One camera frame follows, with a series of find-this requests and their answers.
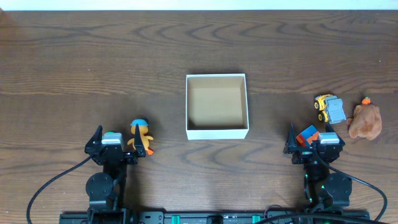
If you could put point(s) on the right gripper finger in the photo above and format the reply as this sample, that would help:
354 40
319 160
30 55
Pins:
329 128
291 143

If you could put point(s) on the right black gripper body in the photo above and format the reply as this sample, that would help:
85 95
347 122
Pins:
313 155

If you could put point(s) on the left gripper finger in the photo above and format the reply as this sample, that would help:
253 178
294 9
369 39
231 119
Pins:
96 138
138 139

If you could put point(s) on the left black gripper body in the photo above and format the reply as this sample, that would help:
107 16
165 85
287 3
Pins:
112 156

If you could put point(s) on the yellow grey toy truck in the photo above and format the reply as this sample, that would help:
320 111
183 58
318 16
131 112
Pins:
330 109

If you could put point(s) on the multicoloured puzzle cube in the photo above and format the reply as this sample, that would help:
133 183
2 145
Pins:
306 137

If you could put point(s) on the orange duck toy blue hat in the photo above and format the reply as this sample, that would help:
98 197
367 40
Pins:
147 138

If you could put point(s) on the brown plush toy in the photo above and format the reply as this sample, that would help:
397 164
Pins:
366 121

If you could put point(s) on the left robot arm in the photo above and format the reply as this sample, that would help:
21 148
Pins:
106 189

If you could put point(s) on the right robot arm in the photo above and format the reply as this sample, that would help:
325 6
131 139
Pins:
324 190

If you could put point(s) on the white cardboard box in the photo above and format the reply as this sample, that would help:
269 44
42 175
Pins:
216 106

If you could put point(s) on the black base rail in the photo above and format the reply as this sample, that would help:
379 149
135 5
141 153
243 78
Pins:
170 218

